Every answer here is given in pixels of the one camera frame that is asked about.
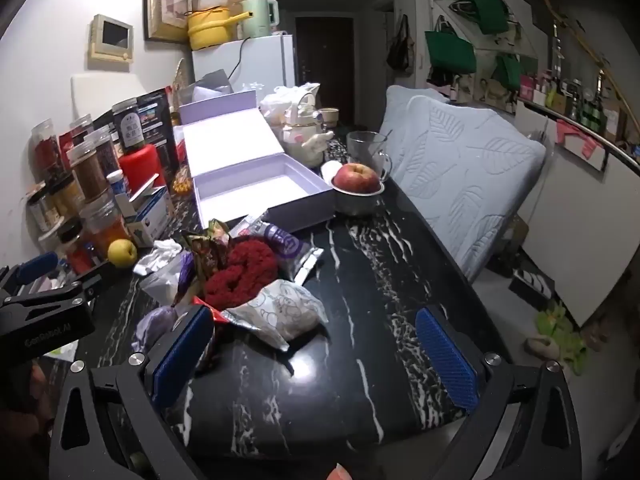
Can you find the woven straw fan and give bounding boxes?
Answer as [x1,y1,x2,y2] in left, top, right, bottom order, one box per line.
[171,57,191,96]

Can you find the white cartoon water bottle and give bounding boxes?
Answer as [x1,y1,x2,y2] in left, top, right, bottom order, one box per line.
[281,84,335,168]

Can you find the row of bottles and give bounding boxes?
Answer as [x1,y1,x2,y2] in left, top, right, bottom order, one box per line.
[520,70,628,136]

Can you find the yellow pot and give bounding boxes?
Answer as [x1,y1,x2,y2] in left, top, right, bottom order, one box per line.
[187,6,250,52]

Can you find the light blue quilted cushion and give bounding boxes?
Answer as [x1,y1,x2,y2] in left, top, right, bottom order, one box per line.
[376,84,547,283]

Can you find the purple snack wrapper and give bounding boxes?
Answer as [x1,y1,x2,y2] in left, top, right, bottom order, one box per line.
[172,252,197,306]

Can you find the blue white carton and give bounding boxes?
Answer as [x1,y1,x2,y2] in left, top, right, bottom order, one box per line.
[122,180,175,248]

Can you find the purple gift box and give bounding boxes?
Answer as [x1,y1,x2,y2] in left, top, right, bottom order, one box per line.
[178,91,336,234]

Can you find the yellow apple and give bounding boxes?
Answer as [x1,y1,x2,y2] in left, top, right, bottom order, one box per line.
[108,239,138,267]

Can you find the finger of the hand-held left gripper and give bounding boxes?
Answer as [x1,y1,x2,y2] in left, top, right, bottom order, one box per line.
[0,252,61,305]
[60,261,136,311]

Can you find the red apple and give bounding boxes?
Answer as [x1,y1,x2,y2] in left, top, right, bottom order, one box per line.
[333,162,382,193]

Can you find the black snack pouch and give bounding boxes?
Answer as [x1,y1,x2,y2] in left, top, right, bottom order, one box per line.
[135,89,182,171]

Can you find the silver purple snack packet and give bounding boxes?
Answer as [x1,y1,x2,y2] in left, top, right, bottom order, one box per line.
[232,215,325,283]

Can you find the black power cable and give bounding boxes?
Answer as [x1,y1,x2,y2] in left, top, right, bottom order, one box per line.
[227,35,252,86]

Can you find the green kettle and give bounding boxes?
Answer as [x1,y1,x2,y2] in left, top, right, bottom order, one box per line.
[241,0,280,40]

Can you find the group of clear food jars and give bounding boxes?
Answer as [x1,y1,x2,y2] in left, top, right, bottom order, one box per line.
[26,99,143,273]

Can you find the red cylinder container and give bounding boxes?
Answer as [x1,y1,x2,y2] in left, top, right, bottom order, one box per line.
[119,144,167,196]

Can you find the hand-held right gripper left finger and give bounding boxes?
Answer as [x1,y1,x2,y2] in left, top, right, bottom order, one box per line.
[49,304,216,480]

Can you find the white crumpled tissue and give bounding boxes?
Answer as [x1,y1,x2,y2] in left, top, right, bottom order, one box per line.
[132,239,183,277]

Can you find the green tote bag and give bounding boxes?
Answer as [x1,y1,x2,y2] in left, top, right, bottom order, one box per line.
[467,0,511,35]
[492,52,523,92]
[425,30,476,73]

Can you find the wall intercom panel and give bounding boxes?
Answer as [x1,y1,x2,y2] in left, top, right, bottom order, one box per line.
[90,14,135,64]

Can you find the pink cloth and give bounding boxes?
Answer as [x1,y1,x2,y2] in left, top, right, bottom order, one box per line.
[555,119,603,158]

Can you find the white printed snack packet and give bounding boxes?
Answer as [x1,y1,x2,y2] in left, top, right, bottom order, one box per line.
[222,280,330,352]

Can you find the clear plastic bag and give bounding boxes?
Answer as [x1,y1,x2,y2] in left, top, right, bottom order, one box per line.
[140,260,186,307]

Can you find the framed picture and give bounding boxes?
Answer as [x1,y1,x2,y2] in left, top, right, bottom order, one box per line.
[143,0,192,43]

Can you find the green slippers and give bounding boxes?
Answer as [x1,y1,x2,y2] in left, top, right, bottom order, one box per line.
[535,305,590,376]

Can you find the grey paper bag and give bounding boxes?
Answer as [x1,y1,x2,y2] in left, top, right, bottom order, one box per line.
[192,69,236,98]

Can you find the metal bowl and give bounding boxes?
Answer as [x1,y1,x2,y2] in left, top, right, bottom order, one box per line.
[330,175,386,217]

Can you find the white board panel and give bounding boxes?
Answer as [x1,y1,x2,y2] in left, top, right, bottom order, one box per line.
[515,100,640,328]

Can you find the beige slipper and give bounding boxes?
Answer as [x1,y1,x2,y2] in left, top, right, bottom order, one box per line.
[525,335,563,359]

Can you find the black hanging bag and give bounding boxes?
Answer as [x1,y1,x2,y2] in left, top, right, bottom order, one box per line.
[386,14,416,75]

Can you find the brown door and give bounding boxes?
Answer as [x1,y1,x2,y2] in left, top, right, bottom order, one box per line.
[295,16,356,126]

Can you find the red knitted scarf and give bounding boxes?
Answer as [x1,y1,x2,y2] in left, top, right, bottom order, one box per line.
[202,239,279,311]

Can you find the crumpled plastic bag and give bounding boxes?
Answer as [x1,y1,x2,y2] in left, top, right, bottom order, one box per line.
[259,81,321,128]

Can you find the white fridge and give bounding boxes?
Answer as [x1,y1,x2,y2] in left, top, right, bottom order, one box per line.
[191,34,296,106]

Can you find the brown snack packet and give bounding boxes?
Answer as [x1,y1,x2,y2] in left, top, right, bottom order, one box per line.
[181,219,232,286]

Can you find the glass mug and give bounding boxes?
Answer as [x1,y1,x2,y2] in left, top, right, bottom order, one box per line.
[346,131,393,183]

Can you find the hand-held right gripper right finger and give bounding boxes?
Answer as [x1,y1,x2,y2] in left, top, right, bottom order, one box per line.
[415,306,590,480]

